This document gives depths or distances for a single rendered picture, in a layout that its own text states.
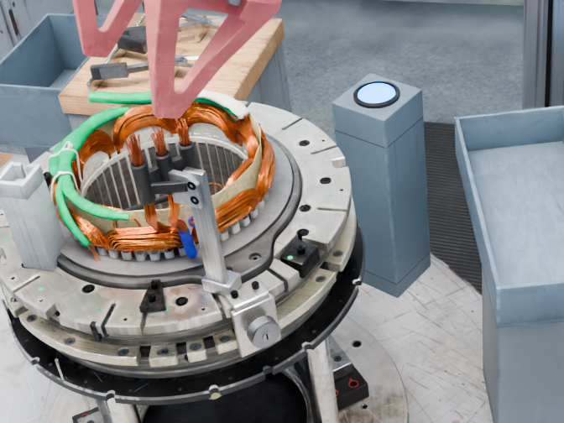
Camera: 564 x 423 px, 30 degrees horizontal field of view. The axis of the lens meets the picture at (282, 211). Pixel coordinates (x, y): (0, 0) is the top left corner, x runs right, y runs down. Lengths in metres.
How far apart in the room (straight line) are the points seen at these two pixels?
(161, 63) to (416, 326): 0.77
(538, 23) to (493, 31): 2.21
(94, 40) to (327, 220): 0.35
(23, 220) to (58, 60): 0.55
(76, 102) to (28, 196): 0.35
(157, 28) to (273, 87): 0.76
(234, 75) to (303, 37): 2.28
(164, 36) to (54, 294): 0.41
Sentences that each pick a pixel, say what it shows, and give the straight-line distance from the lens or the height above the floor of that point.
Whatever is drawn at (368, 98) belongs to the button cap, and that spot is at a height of 1.04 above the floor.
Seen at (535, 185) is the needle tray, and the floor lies 1.02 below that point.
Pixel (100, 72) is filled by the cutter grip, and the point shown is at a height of 1.09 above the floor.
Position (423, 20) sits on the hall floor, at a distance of 3.44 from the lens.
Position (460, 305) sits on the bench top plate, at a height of 0.78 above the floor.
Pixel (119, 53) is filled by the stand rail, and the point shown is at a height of 1.07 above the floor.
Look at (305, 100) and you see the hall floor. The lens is 3.09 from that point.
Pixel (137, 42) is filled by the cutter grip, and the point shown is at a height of 1.09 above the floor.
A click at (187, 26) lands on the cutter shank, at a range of 1.21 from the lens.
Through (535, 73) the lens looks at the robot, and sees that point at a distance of 1.19.
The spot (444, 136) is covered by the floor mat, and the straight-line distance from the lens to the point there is 2.87.
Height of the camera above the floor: 1.64
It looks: 38 degrees down
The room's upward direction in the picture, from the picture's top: 9 degrees counter-clockwise
